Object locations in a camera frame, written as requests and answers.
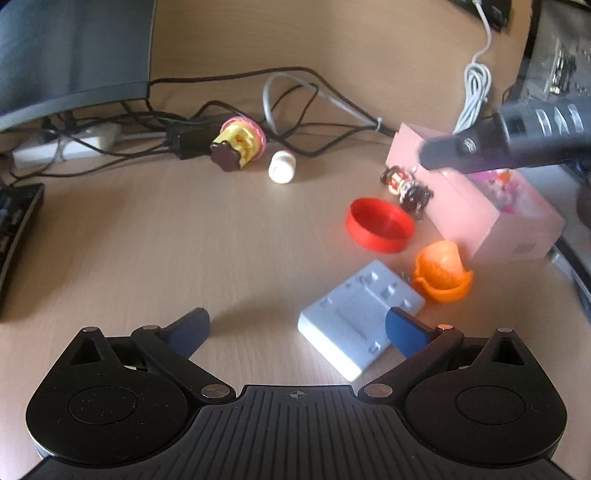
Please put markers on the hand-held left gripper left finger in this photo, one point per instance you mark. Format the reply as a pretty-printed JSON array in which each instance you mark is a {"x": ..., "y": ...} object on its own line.
[{"x": 189, "y": 328}]

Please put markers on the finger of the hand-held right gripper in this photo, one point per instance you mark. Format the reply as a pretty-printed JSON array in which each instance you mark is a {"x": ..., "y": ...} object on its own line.
[{"x": 455, "y": 152}]

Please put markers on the black computer monitor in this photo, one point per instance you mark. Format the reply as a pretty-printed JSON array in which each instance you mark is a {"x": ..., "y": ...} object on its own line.
[{"x": 69, "y": 46}]

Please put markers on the white plastic tray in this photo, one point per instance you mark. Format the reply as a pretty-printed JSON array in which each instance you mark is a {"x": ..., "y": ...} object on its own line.
[{"x": 341, "y": 332}]

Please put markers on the wooden desktop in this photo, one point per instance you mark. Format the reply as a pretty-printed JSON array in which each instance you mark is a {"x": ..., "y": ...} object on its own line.
[{"x": 184, "y": 240}]

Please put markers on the small white bottle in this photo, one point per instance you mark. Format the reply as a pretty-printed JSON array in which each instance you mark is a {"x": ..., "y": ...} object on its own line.
[{"x": 281, "y": 166}]

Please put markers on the black device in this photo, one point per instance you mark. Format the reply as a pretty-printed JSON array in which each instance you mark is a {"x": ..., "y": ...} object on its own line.
[{"x": 498, "y": 11}]

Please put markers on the black power adapter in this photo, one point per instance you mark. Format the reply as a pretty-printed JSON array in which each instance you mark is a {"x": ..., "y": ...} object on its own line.
[{"x": 184, "y": 138}]

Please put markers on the orange plastic toy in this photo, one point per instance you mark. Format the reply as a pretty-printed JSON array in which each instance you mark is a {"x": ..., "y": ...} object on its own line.
[{"x": 443, "y": 277}]

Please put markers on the white power strip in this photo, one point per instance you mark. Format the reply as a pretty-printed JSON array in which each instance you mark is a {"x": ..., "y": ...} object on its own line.
[{"x": 69, "y": 145}]

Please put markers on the pink plastic toy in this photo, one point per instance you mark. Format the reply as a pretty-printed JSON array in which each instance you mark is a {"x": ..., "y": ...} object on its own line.
[{"x": 505, "y": 182}]

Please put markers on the black keyboard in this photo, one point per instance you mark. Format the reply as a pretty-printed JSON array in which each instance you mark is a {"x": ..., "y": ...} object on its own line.
[{"x": 14, "y": 221}]

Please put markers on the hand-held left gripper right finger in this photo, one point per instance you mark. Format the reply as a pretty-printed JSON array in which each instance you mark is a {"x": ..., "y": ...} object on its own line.
[{"x": 407, "y": 332}]

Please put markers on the pink cardboard box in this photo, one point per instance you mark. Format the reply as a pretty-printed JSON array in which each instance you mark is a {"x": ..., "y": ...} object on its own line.
[{"x": 461, "y": 212}]

